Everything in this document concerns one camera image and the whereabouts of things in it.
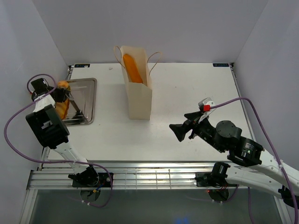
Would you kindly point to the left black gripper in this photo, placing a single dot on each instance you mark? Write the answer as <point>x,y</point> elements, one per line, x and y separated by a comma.
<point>62,97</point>

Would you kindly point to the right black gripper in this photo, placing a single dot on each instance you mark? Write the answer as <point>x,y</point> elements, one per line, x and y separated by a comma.
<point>180,129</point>

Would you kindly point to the small round bun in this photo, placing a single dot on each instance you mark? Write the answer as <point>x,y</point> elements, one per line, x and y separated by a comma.
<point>63,85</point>

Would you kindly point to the striped baguette bread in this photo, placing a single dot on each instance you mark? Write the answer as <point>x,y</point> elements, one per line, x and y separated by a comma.
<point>62,108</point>

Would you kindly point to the metal tongs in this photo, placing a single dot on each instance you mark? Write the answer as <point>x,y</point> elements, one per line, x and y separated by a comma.
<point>76,112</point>

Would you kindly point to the beige paper bag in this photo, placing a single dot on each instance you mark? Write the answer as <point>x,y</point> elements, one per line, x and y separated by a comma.
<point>139,94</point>

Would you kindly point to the long orange bread loaf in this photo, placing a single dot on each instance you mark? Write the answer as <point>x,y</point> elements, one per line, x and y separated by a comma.
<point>132,69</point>

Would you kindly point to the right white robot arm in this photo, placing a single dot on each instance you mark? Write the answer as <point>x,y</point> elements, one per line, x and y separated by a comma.
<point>253,167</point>

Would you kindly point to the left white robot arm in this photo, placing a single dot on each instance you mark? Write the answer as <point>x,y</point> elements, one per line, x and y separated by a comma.
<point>46,121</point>

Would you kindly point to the metal tray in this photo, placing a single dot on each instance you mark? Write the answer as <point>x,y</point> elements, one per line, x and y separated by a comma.
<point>84,93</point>

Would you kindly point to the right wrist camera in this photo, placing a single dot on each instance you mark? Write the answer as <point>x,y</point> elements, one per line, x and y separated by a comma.
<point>205,106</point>

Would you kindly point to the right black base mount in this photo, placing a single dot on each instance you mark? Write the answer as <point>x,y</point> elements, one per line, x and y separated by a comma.
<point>209,180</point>

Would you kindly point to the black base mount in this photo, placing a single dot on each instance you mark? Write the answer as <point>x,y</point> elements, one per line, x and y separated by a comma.
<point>209,180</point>
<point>102,180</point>

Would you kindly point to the aluminium frame rail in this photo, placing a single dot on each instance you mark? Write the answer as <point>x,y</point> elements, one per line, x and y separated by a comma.
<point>127,175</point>

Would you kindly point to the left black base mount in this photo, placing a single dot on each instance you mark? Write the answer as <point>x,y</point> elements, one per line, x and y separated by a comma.
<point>102,180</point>

